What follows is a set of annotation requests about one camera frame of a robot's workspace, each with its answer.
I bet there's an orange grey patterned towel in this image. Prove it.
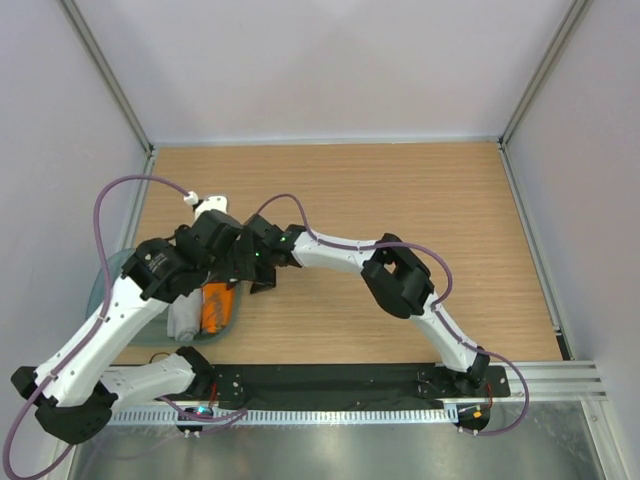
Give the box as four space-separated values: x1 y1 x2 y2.
201 283 235 335

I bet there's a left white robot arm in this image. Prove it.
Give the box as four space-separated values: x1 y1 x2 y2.
11 210 242 445

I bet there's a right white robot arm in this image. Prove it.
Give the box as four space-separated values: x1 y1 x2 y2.
230 214 490 396

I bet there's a blue translucent plastic tray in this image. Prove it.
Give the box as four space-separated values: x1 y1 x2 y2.
87 247 246 349

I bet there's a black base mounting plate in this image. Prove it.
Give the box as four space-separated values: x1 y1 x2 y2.
214 363 511 412

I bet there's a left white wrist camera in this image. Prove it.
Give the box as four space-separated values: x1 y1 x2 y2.
183 191 228 220

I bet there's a left aluminium frame post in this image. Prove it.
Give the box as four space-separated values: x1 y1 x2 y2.
57 0 154 157

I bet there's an aluminium frame post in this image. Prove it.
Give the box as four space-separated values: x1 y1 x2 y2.
498 0 592 150
57 0 154 157

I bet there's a white slotted cable duct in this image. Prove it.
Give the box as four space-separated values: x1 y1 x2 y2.
109 405 458 426

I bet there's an aluminium rail front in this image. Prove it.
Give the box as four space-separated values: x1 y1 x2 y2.
107 362 609 406

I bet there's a right aluminium frame post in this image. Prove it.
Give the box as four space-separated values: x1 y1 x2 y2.
498 0 592 150

